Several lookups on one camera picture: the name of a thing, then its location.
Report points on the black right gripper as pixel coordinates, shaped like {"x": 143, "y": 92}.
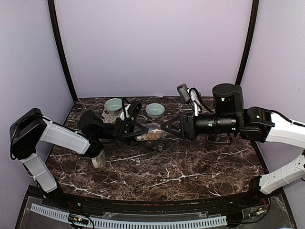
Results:
{"x": 188, "y": 126}

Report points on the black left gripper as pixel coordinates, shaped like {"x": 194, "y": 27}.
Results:
{"x": 124, "y": 130}

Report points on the clear bottle yellow capsules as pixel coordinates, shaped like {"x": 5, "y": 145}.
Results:
{"x": 154, "y": 133}

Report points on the clear weekly pill organizer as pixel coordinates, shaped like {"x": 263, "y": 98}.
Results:
{"x": 155, "y": 145}

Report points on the green lid pill bottle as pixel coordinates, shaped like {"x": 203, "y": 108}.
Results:
{"x": 212, "y": 138}

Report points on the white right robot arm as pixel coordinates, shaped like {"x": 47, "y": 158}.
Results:
{"x": 230, "y": 117}

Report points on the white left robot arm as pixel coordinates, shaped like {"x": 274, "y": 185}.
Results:
{"x": 88, "y": 140}

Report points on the light blue ribbed bowl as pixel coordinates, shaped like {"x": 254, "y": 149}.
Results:
{"x": 155, "y": 110}

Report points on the small celadon bowl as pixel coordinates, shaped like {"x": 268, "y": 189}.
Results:
{"x": 113, "y": 106}

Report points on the square floral ceramic plate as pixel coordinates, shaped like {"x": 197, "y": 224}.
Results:
{"x": 108, "y": 117}

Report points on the beige ceramic mug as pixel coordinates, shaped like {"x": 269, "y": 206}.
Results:
{"x": 100, "y": 160}

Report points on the white slotted cable duct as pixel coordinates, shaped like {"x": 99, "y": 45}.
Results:
{"x": 128, "y": 221}

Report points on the black front rail base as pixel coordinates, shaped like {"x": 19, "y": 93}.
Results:
{"x": 242, "y": 211}

